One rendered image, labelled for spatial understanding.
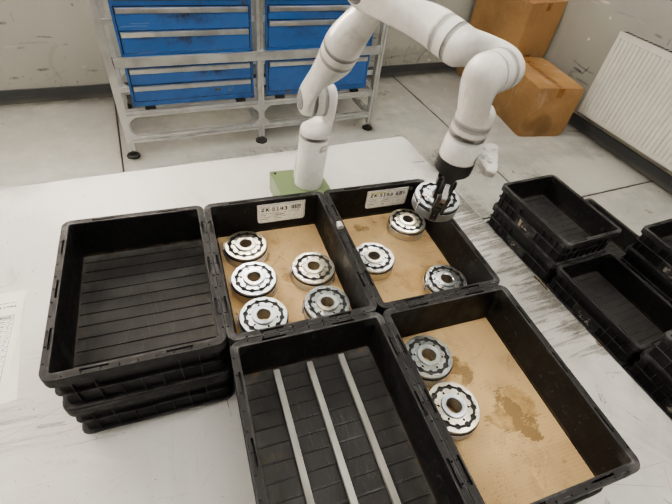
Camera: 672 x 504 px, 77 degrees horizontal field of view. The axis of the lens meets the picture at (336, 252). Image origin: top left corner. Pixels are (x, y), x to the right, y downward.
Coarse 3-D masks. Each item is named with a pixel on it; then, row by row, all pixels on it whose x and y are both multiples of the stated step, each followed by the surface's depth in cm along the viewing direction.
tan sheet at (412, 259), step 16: (352, 224) 118; (368, 224) 118; (384, 224) 119; (368, 240) 114; (384, 240) 114; (400, 240) 115; (416, 240) 116; (432, 240) 116; (400, 256) 111; (416, 256) 111; (432, 256) 112; (400, 272) 107; (416, 272) 107; (384, 288) 102; (400, 288) 103; (416, 288) 103
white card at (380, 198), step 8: (368, 192) 114; (376, 192) 115; (384, 192) 116; (392, 192) 117; (400, 192) 118; (368, 200) 117; (376, 200) 118; (384, 200) 119; (392, 200) 120; (400, 200) 121; (368, 208) 119
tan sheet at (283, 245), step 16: (224, 240) 108; (272, 240) 110; (288, 240) 111; (304, 240) 111; (320, 240) 112; (224, 256) 104; (272, 256) 106; (288, 256) 107; (224, 272) 101; (288, 272) 103; (288, 288) 99; (240, 304) 95; (288, 304) 96; (288, 320) 93
